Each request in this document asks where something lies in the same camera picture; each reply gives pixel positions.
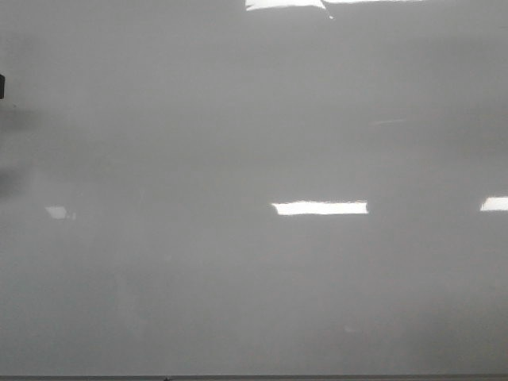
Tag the white whiteboard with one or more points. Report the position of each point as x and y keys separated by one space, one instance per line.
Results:
x=253 y=187

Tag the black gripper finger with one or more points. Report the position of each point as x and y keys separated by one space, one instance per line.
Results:
x=2 y=86

